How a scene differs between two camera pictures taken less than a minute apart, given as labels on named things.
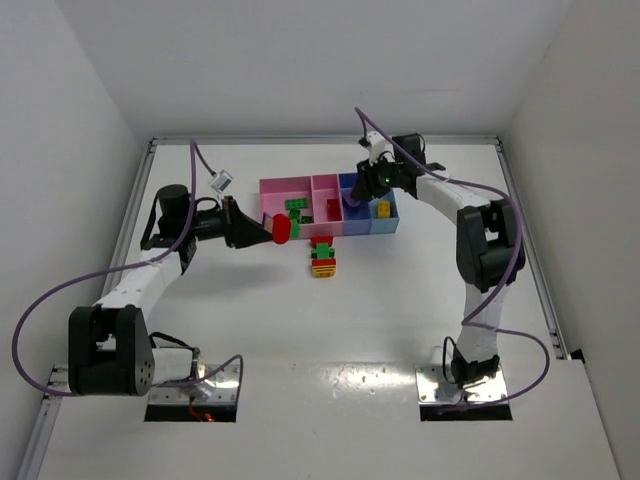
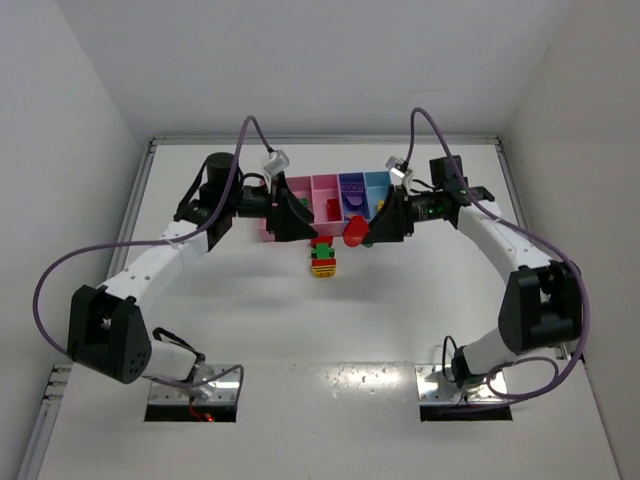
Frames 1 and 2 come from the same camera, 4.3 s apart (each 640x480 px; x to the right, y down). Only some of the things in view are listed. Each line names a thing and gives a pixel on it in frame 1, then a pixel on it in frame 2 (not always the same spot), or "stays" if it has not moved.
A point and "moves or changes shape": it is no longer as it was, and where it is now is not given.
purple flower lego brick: x=351 y=201 stays
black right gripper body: x=363 y=179 to x=401 y=214
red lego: x=334 y=210 stays
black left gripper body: x=230 y=222 to x=275 y=211
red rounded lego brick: x=281 y=229 moves or changes shape
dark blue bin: x=356 y=214 stays
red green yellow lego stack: x=323 y=256 stays
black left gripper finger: x=239 y=230 to x=289 y=219
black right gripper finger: x=370 y=180 to x=393 y=220
